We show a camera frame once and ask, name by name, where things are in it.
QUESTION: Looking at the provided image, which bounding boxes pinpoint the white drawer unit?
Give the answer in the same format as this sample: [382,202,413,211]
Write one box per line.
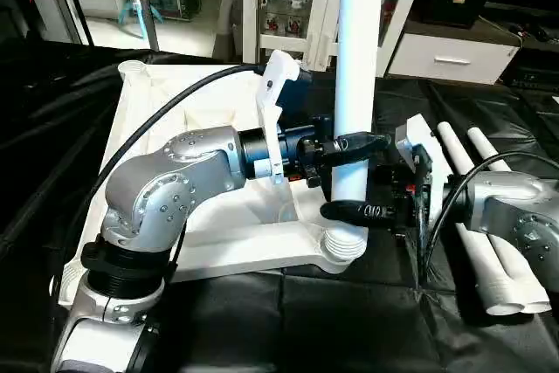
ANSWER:
[388,31,518,86]

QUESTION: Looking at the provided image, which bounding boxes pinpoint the black mat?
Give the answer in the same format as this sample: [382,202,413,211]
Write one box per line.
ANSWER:
[0,37,559,373]

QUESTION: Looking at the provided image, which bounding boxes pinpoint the white glass door cabinet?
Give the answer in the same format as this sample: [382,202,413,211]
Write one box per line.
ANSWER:
[240,0,433,79]

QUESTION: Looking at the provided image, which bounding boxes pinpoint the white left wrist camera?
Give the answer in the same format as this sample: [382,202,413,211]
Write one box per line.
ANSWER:
[255,50,314,184]

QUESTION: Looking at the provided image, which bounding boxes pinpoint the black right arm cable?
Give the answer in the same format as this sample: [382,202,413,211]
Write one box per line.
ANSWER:
[415,152,559,294]

